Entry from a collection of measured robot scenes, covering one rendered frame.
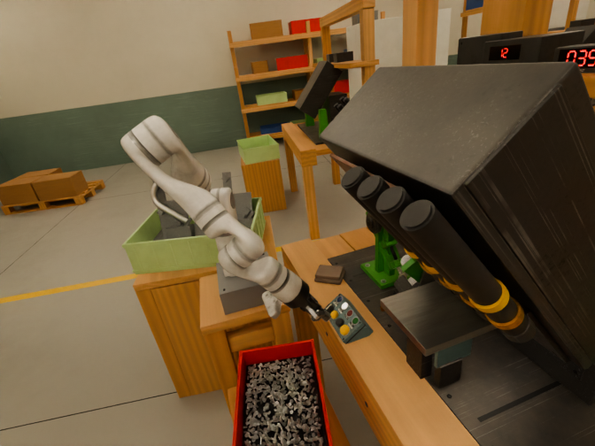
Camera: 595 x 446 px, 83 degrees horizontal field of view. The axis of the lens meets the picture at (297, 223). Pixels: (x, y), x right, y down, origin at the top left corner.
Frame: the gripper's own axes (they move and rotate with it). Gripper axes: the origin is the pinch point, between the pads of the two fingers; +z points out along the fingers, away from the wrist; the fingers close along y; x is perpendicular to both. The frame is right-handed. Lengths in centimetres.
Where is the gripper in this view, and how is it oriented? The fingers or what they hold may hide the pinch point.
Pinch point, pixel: (324, 314)
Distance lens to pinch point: 94.7
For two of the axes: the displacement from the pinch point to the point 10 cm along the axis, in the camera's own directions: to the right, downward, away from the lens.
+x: -7.0, 7.1, 0.6
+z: 6.4, 5.9, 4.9
